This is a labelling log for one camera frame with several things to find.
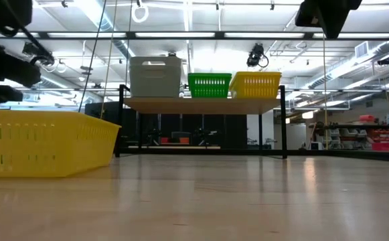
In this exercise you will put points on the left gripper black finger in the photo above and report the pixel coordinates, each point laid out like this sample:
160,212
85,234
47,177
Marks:
0,97

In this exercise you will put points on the yellow plastic slotted basket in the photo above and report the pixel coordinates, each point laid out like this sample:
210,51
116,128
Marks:
255,85
43,144

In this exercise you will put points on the green plastic slotted basket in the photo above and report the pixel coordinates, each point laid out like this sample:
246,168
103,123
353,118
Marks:
209,85

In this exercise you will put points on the grey plastic storage basket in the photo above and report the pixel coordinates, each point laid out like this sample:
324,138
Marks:
155,80

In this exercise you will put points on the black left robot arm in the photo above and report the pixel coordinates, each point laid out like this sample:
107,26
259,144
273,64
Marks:
3,13

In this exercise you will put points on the black background cabinet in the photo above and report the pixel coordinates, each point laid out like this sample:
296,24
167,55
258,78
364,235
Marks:
236,130

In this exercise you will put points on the black overhead camera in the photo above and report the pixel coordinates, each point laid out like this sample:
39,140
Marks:
256,55

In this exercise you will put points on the black overhead frame bar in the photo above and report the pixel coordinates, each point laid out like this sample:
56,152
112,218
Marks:
214,35

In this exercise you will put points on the wooden shelf with black frame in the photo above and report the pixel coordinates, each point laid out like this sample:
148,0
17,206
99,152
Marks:
201,105

